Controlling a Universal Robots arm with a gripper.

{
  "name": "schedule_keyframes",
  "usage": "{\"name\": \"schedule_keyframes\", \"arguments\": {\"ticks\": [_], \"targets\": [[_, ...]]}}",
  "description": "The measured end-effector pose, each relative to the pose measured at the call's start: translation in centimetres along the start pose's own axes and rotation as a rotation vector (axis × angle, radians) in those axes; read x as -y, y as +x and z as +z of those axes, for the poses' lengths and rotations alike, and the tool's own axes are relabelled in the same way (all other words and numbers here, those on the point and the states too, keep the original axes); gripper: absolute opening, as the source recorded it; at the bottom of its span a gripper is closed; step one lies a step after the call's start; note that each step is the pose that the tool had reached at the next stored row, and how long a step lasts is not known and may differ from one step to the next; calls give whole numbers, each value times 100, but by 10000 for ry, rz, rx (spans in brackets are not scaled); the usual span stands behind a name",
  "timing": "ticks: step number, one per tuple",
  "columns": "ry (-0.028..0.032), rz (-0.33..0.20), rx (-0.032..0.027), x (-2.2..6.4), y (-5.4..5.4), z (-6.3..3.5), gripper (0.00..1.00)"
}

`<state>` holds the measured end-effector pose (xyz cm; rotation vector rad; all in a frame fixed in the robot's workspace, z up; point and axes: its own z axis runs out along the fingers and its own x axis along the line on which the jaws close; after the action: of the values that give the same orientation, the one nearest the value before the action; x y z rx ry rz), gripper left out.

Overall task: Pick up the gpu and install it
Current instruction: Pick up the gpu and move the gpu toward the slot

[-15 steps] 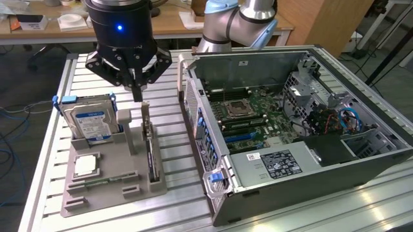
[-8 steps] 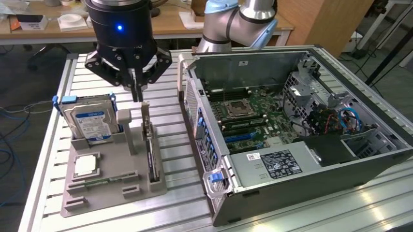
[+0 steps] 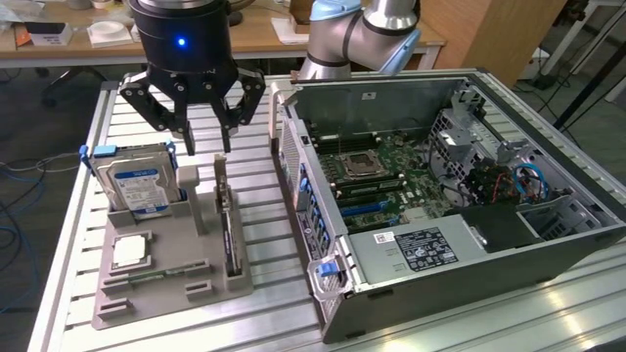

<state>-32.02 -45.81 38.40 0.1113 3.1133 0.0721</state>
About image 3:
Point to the blue case latch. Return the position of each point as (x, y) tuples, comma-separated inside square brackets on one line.
[(326, 271)]

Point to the metal disk bay cage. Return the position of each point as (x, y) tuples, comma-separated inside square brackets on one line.
[(459, 143)]

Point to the orange flat box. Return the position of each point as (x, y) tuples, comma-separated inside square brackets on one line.
[(22, 34)]

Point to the green RAM stick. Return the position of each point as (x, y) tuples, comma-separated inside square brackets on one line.
[(156, 275)]

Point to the CPU socket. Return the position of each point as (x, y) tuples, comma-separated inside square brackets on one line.
[(363, 165)]

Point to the grey cup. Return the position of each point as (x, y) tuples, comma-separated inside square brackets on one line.
[(78, 3)]

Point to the black installed RAM stick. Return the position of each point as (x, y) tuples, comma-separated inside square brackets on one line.
[(371, 186)]

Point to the black stand pole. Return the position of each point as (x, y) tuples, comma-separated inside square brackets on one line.
[(586, 73)]

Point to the white box black lid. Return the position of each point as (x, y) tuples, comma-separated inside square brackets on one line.
[(48, 33)]

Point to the white papers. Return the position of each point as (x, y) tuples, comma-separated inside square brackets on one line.
[(289, 34)]

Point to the cardboard box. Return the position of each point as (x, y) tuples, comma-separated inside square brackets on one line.
[(299, 12)]

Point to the hard disk blue carrier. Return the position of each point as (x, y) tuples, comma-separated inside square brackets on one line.
[(134, 183)]

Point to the black open PC case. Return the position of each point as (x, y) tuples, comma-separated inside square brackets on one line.
[(439, 300)]

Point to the blue expansion slot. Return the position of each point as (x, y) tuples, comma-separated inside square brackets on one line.
[(365, 209)]

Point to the black chair base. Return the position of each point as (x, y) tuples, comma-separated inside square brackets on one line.
[(63, 82)]

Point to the wooden cabinet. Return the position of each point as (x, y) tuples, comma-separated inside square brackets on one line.
[(494, 36)]

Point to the white round holder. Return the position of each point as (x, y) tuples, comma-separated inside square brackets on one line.
[(110, 33)]

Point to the white labelled box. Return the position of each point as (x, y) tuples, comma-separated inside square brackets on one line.
[(134, 34)]

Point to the wooden desk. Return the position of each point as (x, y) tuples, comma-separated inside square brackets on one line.
[(254, 40)]

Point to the green graphics card black fan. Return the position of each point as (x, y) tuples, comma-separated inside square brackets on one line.
[(228, 220)]

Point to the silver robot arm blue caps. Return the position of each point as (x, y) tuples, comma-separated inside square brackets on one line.
[(333, 40)]

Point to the green motherboard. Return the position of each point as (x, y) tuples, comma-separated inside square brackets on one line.
[(411, 190)]

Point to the grey power supply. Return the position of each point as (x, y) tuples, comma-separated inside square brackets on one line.
[(415, 249)]

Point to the grey parts rack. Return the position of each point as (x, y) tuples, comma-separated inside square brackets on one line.
[(176, 256)]

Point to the silver CPU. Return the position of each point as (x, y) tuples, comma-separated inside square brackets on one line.
[(130, 249)]

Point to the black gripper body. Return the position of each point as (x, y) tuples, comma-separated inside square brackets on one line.
[(180, 55)]

